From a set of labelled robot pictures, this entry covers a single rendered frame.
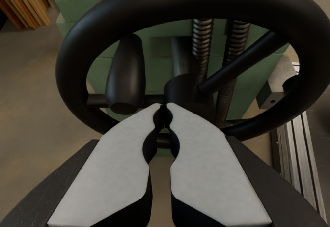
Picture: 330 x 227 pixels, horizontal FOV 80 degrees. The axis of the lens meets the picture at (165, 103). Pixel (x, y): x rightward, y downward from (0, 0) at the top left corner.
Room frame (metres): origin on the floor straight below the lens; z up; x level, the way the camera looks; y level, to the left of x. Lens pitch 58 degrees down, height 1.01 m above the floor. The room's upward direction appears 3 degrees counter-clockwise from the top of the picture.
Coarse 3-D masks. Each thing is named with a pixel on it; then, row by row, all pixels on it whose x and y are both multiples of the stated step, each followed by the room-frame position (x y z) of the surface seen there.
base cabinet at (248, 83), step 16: (96, 64) 0.31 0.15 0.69; (160, 64) 0.30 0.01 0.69; (208, 64) 0.30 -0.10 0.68; (256, 64) 0.29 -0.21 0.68; (272, 64) 0.29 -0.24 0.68; (96, 80) 0.31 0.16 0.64; (160, 80) 0.30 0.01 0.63; (240, 80) 0.29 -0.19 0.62; (256, 80) 0.29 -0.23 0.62; (240, 96) 0.29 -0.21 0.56; (112, 112) 0.31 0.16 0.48; (240, 112) 0.29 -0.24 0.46
